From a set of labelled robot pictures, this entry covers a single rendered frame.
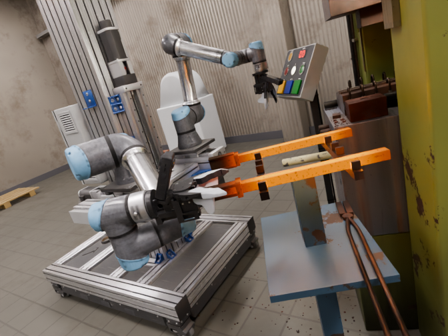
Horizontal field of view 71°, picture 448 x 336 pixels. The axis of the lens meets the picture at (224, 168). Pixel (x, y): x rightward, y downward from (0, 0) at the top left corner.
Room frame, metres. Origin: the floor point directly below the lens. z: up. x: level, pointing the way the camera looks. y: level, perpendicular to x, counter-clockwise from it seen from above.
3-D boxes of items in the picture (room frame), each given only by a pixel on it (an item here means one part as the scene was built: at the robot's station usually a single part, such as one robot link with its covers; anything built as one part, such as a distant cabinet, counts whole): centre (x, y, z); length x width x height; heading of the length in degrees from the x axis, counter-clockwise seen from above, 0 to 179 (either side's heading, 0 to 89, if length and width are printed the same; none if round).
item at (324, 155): (1.61, -0.54, 0.62); 0.44 x 0.05 x 0.05; 74
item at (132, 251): (0.74, 0.28, 0.84); 0.11 x 0.08 x 0.11; 112
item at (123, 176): (1.49, 0.45, 0.87); 0.15 x 0.15 x 0.10
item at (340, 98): (1.19, -0.73, 0.96); 0.42 x 0.20 x 0.09; 74
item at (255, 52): (1.77, -0.34, 1.23); 0.09 x 0.08 x 0.11; 62
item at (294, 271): (0.79, -0.20, 0.66); 0.40 x 0.30 x 0.02; 172
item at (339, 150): (0.79, -0.20, 0.93); 0.23 x 0.06 x 0.02; 82
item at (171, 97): (4.70, 0.30, 0.67); 0.73 x 0.60 x 1.33; 54
